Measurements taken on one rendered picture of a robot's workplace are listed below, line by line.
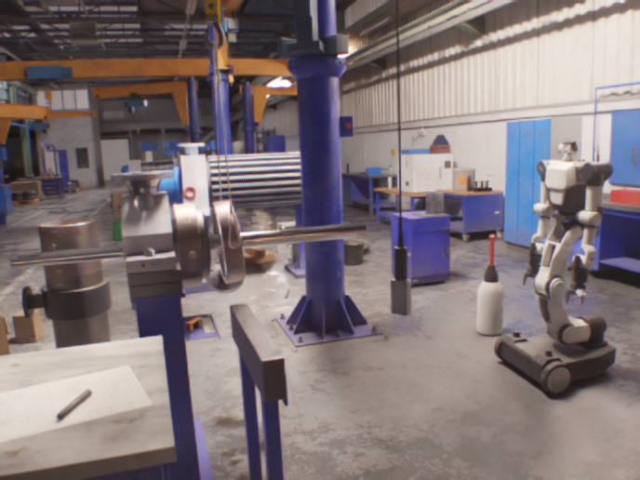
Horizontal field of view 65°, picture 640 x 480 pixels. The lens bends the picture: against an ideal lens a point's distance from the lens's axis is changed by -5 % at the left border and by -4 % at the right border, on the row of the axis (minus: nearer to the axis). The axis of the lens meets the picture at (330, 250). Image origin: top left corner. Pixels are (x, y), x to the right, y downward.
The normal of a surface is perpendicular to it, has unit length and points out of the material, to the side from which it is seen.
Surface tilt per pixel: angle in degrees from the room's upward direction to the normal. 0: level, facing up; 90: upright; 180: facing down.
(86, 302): 90
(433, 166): 90
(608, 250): 90
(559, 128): 90
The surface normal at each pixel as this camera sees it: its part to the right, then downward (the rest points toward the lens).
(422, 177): 0.31, 0.18
